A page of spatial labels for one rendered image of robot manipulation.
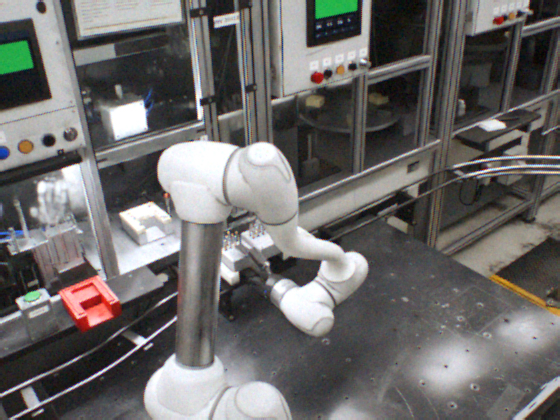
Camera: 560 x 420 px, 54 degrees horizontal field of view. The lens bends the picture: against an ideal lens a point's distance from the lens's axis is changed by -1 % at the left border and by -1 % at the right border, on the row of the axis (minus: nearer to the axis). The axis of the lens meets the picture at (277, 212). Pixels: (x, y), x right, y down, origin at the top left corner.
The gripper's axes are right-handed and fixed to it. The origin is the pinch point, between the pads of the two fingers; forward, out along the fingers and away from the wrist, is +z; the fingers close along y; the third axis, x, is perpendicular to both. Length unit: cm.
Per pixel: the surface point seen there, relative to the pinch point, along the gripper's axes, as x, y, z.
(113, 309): 45.6, 4.1, -0.4
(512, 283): -168, -90, -13
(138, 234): 23.4, 5.1, 29.2
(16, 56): 49, 75, 17
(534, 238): -220, -92, 5
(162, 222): 13.5, 5.3, 30.4
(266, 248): -8.5, 1.7, -1.7
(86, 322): 54, 4, 0
